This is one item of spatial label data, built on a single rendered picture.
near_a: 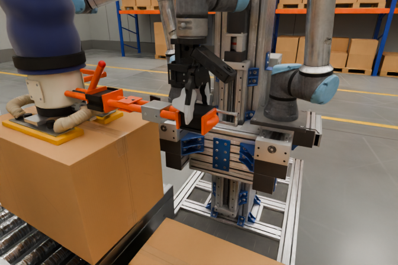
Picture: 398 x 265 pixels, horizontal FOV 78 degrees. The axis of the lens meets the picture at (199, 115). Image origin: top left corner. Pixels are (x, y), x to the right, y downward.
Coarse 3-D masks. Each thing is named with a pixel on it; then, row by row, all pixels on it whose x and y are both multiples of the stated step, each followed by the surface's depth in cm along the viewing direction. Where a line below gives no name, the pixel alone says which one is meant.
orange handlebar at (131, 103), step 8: (88, 72) 120; (104, 72) 115; (88, 80) 108; (80, 88) 90; (72, 96) 85; (80, 96) 83; (120, 96) 81; (128, 96) 79; (112, 104) 77; (120, 104) 75; (128, 104) 73; (136, 104) 77; (168, 112) 67; (208, 120) 62; (216, 120) 63
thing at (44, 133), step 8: (8, 120) 94; (16, 120) 93; (48, 120) 86; (16, 128) 89; (24, 128) 87; (32, 128) 86; (40, 128) 86; (48, 128) 86; (72, 128) 85; (40, 136) 82; (48, 136) 81; (56, 136) 81; (64, 136) 81; (72, 136) 83; (56, 144) 79
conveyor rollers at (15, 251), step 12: (0, 204) 129; (0, 216) 121; (0, 228) 114; (12, 228) 117; (24, 228) 114; (0, 240) 108; (12, 240) 109; (24, 240) 108; (36, 240) 110; (48, 240) 108; (0, 252) 105; (12, 252) 102; (24, 252) 106; (36, 252) 102; (48, 252) 106; (60, 252) 102; (24, 264) 98; (48, 264) 98; (72, 264) 97
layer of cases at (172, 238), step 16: (176, 224) 116; (160, 240) 108; (176, 240) 108; (192, 240) 108; (208, 240) 108; (224, 240) 108; (144, 256) 101; (160, 256) 101; (176, 256) 101; (192, 256) 101; (208, 256) 101; (224, 256) 101; (240, 256) 101; (256, 256) 101
